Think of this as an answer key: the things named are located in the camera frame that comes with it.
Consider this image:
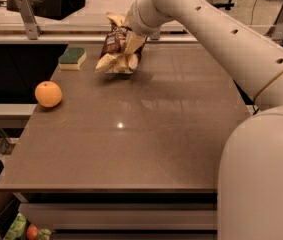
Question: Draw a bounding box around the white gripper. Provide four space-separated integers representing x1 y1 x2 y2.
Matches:
124 0 161 54

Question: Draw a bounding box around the brown yellow chip bag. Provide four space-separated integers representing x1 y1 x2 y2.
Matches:
95 12 146 74

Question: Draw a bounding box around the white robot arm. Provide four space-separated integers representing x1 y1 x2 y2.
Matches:
128 0 283 240

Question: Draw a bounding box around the green yellow sponge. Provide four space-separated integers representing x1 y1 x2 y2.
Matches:
58 47 86 71

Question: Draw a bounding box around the green bag under table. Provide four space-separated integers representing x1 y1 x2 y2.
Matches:
3 213 27 240

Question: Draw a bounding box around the orange fruit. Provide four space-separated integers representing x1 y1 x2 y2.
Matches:
35 81 62 108

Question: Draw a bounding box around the small green packet under table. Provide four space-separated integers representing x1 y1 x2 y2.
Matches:
36 229 51 240

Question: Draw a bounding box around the red fruit under table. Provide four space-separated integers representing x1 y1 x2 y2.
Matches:
26 224 39 240

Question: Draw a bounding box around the left metal rail bracket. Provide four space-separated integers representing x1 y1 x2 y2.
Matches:
14 0 42 40

